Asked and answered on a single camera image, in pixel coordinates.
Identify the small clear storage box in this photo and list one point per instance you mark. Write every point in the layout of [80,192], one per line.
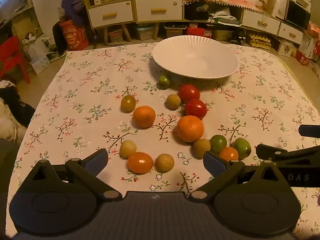
[115,37]

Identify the green lime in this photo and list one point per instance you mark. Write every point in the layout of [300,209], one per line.
[218,143]
[242,147]
[164,82]

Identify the red gift boxes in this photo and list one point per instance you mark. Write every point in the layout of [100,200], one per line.
[303,57]

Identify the white ribbed plate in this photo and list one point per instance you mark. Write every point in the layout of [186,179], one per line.
[195,57]

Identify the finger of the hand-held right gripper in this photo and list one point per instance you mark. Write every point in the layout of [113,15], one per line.
[310,131]
[277,155]

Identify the tan longan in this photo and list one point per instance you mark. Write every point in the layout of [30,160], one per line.
[165,162]
[128,149]
[173,101]
[201,148]

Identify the clear storage box dark lid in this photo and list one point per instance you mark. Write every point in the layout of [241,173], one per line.
[175,32]

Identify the red box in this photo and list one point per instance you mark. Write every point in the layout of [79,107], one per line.
[198,33]

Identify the olive brown plum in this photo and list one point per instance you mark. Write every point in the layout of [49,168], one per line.
[128,103]

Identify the white paper bag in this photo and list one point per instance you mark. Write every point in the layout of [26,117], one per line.
[278,5]

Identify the wooden bookshelf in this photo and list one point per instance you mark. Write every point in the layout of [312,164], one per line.
[22,12]

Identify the white drawer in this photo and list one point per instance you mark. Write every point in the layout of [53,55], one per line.
[285,31]
[145,5]
[120,11]
[252,20]

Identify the white cardboard boxes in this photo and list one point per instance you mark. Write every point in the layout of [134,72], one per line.
[37,55]

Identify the black microwave oven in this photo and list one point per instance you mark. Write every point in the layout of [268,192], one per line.
[297,15]

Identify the purple plush toy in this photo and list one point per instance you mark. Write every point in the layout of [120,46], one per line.
[75,7]

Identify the orange tomato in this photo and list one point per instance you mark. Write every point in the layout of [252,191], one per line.
[228,153]
[140,162]

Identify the pile of white papers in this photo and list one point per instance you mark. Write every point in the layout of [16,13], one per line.
[225,15]

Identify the white decorated box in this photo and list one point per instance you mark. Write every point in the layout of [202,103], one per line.
[285,48]

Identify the black and white plush toy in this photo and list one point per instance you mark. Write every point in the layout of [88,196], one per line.
[15,110]

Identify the orange printed bag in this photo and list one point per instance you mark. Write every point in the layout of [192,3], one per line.
[73,37]

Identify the long wooden low cabinet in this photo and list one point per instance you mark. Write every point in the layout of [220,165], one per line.
[225,25]

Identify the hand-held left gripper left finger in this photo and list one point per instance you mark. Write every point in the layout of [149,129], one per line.
[97,158]

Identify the small orange tangerine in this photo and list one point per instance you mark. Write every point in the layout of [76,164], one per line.
[144,116]

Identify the clear storage box blue lid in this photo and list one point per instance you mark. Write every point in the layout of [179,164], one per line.
[145,33]

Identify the beige storage bin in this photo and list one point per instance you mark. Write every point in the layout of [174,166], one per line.
[222,35]

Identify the stack of egg trays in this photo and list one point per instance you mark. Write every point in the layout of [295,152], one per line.
[260,42]

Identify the red plastic chair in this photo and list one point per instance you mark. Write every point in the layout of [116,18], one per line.
[12,47]

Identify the black tripod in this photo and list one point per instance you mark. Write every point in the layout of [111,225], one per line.
[241,38]

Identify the large orange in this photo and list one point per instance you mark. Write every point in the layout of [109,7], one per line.
[190,128]

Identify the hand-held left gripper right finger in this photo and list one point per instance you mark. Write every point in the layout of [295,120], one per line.
[213,163]

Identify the floral tablecloth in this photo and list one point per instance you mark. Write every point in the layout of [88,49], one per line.
[87,105]

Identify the red tomato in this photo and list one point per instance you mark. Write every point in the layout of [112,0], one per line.
[196,108]
[188,92]

